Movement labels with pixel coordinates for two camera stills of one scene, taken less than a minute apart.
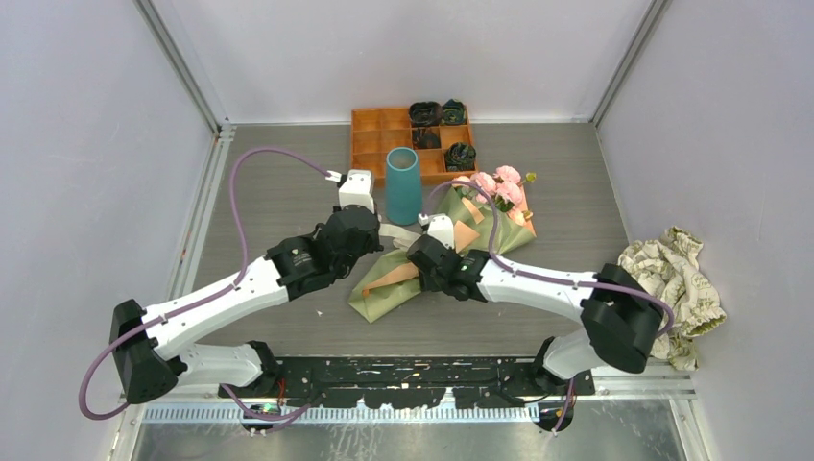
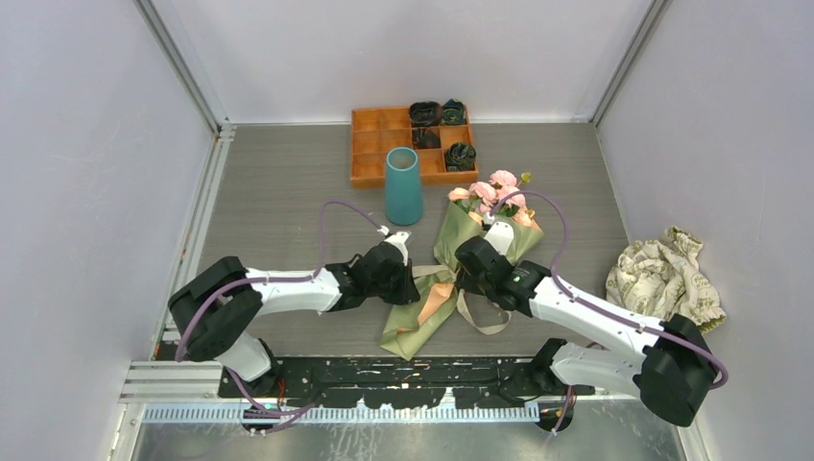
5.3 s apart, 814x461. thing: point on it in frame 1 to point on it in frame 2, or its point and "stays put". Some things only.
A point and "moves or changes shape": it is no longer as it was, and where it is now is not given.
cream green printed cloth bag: x=669 y=265 stays put
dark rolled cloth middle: x=426 y=138 stays put
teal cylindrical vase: x=404 y=204 stays put
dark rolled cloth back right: x=453 y=112 stays put
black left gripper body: x=344 y=269 to x=395 y=290
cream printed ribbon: x=403 y=237 moves or changes shape
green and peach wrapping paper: x=394 y=280 moves or changes shape
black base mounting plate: x=413 y=381 stays put
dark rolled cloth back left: x=425 y=113 stays put
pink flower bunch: x=504 y=187 moves or changes shape
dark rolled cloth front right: x=460 y=157 stays put
